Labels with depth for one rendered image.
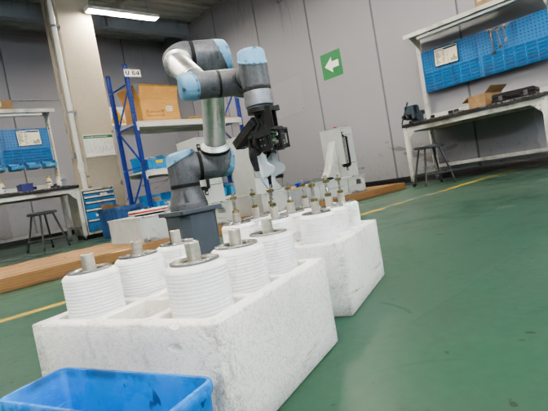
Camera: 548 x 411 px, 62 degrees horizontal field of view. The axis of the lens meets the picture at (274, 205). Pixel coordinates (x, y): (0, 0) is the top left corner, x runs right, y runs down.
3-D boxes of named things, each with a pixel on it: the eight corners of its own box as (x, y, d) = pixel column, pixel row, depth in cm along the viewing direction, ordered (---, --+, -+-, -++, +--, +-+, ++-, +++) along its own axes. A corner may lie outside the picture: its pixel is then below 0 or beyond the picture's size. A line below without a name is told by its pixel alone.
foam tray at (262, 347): (51, 425, 79) (30, 324, 78) (192, 338, 113) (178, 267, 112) (238, 457, 60) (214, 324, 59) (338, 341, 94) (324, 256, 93)
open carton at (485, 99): (479, 111, 550) (476, 92, 548) (510, 103, 515) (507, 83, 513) (462, 112, 535) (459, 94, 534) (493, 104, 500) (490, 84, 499)
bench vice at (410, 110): (416, 124, 568) (413, 104, 567) (429, 121, 555) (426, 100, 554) (399, 125, 540) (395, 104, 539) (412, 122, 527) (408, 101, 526)
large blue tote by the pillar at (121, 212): (101, 239, 575) (95, 210, 573) (130, 232, 605) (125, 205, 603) (121, 237, 540) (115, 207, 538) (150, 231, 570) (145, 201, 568)
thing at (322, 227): (346, 283, 113) (333, 211, 112) (307, 288, 114) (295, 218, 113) (346, 274, 122) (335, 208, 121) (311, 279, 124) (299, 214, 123)
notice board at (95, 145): (86, 157, 703) (81, 135, 701) (116, 155, 736) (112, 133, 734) (86, 157, 701) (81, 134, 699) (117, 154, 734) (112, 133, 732)
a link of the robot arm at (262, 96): (237, 95, 119) (258, 95, 125) (240, 112, 120) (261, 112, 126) (257, 87, 114) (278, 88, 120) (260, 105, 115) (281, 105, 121)
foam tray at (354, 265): (216, 320, 125) (204, 256, 124) (274, 281, 160) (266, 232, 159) (352, 316, 108) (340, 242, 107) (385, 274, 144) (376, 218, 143)
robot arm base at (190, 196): (163, 213, 181) (158, 188, 181) (195, 207, 191) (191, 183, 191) (183, 210, 170) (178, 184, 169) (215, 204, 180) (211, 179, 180)
